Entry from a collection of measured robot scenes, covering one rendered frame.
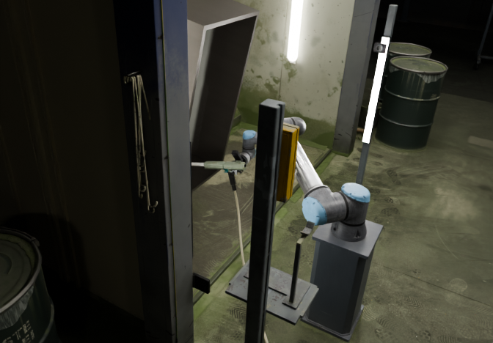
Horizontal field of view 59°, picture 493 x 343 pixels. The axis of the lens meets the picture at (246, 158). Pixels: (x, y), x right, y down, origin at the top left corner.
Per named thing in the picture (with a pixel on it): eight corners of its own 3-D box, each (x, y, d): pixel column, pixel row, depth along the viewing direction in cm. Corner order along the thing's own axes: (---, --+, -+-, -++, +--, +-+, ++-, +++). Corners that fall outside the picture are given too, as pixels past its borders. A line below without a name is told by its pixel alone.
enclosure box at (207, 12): (130, 183, 291) (148, 2, 226) (183, 149, 338) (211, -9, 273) (172, 207, 280) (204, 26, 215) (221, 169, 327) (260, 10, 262)
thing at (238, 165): (252, 189, 298) (245, 159, 289) (249, 193, 294) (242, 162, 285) (191, 185, 320) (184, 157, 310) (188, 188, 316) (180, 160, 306)
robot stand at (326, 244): (364, 307, 274) (383, 225, 243) (348, 342, 250) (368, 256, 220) (318, 288, 287) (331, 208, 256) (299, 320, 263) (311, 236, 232)
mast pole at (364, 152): (351, 204, 375) (389, 4, 297) (353, 201, 379) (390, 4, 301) (356, 206, 373) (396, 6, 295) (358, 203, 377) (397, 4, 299)
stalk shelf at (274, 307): (224, 293, 176) (224, 290, 175) (252, 261, 193) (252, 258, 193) (295, 326, 163) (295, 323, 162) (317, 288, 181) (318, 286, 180)
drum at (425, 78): (374, 126, 524) (389, 53, 482) (425, 133, 512) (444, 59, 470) (373, 147, 474) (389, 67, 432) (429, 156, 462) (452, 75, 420)
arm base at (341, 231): (370, 227, 241) (373, 212, 236) (360, 246, 227) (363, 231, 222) (337, 216, 249) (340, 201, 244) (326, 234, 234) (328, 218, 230)
